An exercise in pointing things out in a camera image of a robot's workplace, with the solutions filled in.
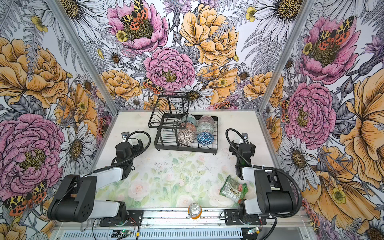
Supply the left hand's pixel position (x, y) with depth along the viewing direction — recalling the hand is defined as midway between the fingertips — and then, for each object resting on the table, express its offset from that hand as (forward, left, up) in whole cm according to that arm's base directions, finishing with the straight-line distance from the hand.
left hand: (133, 144), depth 92 cm
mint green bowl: (+23, -33, -1) cm, 41 cm away
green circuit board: (-43, -5, -9) cm, 44 cm away
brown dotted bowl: (+10, -32, -5) cm, 34 cm away
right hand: (-1, -66, 0) cm, 66 cm away
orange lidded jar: (-36, -37, +2) cm, 52 cm away
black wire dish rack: (0, -28, +14) cm, 31 cm away
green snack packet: (-26, -58, -5) cm, 64 cm away
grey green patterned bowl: (+16, -45, -3) cm, 48 cm away
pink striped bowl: (+23, -47, -2) cm, 52 cm away
